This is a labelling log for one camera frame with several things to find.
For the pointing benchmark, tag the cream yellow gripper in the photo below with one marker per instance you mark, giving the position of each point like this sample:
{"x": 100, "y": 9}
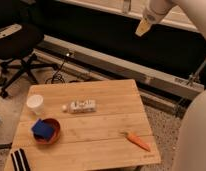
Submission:
{"x": 143, "y": 27}

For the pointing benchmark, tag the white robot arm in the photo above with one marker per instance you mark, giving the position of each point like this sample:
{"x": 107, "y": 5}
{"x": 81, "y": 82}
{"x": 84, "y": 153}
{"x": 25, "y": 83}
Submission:
{"x": 190, "y": 152}

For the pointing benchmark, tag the clear plastic bottle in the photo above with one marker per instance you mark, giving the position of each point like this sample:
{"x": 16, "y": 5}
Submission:
{"x": 80, "y": 106}

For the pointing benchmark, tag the orange toy carrot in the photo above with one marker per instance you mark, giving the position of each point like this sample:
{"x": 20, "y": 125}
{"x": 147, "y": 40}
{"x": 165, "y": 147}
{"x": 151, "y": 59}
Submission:
{"x": 136, "y": 140}

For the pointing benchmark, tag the wooden folding table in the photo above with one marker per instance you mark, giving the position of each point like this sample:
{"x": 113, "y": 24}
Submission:
{"x": 89, "y": 141}

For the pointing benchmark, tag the black office chair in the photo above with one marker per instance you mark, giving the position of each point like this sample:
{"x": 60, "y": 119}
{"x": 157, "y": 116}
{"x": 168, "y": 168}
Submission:
{"x": 17, "y": 41}

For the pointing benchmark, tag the red-brown bowl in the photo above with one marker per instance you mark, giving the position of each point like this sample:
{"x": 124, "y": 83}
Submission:
{"x": 53, "y": 123}

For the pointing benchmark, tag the white paper cup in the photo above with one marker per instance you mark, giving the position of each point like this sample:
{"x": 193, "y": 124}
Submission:
{"x": 36, "y": 104}

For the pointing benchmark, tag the blue sponge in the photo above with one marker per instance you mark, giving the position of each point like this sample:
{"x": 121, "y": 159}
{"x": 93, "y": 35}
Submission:
{"x": 42, "y": 129}

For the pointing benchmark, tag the black white striped cloth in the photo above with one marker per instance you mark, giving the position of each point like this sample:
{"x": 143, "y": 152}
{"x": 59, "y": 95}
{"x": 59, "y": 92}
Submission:
{"x": 20, "y": 161}

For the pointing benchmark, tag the grey metal floor rail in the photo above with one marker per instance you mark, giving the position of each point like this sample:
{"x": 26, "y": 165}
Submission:
{"x": 186, "y": 89}

